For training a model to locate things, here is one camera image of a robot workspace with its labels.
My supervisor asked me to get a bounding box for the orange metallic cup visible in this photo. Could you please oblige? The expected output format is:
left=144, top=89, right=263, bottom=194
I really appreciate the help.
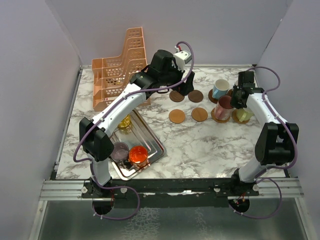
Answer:
left=128, top=145, right=149, bottom=169

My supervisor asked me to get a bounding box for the brown ringed wooden saucer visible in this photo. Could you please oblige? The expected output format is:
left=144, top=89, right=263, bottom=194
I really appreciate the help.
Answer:
left=208, top=89, right=219, bottom=104

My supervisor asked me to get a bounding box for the dark brown wooden coaster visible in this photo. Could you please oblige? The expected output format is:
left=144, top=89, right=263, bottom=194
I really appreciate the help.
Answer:
left=187, top=90, right=204, bottom=103

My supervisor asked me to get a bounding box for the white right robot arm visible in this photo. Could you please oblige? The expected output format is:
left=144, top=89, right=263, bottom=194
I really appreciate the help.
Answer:
left=229, top=69, right=299, bottom=196

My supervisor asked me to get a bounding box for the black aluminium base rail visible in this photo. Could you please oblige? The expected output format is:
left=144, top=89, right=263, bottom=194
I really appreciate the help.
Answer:
left=39, top=177, right=304, bottom=208

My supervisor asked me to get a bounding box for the woven rattan coaster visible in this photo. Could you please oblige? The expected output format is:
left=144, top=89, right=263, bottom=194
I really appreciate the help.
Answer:
left=231, top=109, right=250, bottom=125
left=210, top=107, right=231, bottom=124

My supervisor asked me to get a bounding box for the silver metal tray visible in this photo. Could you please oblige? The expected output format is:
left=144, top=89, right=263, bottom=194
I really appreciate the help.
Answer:
left=110, top=109, right=167, bottom=181

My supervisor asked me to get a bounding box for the pink maroon mug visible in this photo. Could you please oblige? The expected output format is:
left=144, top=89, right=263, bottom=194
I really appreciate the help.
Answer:
left=214, top=95, right=234, bottom=120

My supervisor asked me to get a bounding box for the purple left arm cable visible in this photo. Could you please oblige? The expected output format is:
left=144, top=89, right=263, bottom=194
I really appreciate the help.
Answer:
left=72, top=41, right=195, bottom=221

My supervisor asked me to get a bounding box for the light beech wooden coaster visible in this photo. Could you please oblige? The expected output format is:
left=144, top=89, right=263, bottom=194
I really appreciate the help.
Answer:
left=168, top=109, right=186, bottom=124

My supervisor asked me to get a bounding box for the peach plastic file organizer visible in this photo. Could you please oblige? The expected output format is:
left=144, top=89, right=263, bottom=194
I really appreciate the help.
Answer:
left=91, top=27, right=147, bottom=112

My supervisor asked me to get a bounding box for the light brown wooden coaster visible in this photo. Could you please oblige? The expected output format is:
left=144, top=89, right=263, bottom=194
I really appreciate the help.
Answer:
left=191, top=107, right=208, bottom=122

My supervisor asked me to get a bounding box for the dark walnut coaster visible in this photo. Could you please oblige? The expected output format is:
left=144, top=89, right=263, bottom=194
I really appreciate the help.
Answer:
left=169, top=90, right=185, bottom=103

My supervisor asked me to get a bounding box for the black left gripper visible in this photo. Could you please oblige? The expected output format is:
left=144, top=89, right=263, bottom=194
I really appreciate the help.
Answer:
left=159, top=59, right=194, bottom=96

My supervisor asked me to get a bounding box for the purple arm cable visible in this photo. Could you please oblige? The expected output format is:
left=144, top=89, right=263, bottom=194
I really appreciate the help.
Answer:
left=229, top=66, right=300, bottom=220
left=72, top=41, right=195, bottom=221

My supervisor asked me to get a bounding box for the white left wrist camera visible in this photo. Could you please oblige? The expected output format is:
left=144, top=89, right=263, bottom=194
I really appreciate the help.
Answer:
left=173, top=50, right=192, bottom=72

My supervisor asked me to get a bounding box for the purple glass cup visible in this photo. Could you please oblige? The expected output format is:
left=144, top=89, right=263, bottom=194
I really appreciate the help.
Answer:
left=110, top=142, right=129, bottom=163

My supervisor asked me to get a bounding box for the white blue mug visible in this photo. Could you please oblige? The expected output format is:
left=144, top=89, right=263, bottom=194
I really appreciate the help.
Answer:
left=212, top=79, right=230, bottom=100

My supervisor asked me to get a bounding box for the white cream cup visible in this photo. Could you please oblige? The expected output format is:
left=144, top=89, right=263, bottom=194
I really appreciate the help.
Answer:
left=236, top=108, right=254, bottom=123

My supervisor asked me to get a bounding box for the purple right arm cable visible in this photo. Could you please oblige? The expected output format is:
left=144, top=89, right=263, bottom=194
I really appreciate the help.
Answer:
left=229, top=66, right=300, bottom=220

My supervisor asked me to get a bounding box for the yellow black mug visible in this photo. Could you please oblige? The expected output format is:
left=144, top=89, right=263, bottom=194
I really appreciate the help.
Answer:
left=117, top=114, right=131, bottom=129

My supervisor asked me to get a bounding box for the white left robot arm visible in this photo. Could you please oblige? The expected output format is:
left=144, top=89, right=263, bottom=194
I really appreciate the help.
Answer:
left=78, top=49, right=195, bottom=198

